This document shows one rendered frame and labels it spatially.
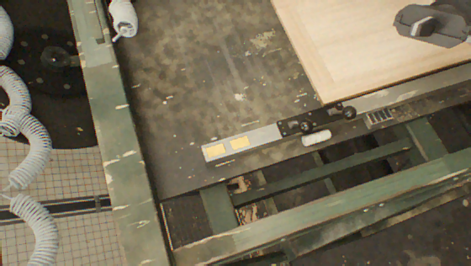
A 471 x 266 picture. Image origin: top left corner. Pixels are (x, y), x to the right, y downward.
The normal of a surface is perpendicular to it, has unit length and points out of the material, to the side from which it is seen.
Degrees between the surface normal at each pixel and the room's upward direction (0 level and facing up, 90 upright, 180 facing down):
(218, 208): 56
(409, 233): 0
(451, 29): 16
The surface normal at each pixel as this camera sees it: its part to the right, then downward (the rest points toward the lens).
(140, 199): 0.01, -0.41
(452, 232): -0.77, 0.01
